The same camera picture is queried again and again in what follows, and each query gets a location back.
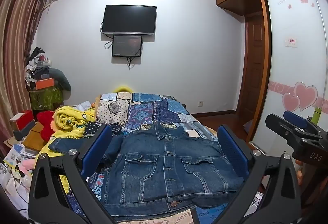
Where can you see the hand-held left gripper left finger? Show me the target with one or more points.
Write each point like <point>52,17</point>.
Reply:
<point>98,144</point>

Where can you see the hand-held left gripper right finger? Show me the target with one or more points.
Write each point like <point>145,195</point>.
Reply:
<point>232,152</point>

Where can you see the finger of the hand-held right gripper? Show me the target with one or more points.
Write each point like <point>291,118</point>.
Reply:
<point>281,128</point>
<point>294,117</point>

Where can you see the blue denim jacket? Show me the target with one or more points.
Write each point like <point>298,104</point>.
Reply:
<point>164,165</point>

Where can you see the pile of mixed clothes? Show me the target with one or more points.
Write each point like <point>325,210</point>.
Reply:
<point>38,65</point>

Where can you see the yellow cartoon blanket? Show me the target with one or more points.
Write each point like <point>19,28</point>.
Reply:
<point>71,121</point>

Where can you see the red plush toy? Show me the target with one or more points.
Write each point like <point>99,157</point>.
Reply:
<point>44,124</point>

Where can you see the yellow pillow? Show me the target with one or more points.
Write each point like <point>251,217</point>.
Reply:
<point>123,89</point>

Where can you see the blue patchwork bedspread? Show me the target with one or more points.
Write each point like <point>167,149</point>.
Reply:
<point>153,111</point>

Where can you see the brown wooden room door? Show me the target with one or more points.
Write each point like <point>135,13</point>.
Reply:
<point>253,65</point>

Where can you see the green patterned cloth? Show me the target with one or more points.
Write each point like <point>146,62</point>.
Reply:
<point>46,98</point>

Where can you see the pink plush toy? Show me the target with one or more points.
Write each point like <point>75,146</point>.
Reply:
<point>27,165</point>

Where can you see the red and white box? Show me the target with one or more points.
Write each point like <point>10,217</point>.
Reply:
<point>21,120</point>

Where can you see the orange box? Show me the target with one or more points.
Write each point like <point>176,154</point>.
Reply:
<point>44,84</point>

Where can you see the stack of papers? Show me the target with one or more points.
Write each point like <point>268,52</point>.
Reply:
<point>18,154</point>

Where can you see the brown striped curtain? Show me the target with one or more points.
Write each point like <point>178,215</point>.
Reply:
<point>18,47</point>

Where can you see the small black wall monitor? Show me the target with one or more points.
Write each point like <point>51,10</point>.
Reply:
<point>127,46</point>

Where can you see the black wall television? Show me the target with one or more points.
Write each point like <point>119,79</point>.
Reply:
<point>129,19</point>

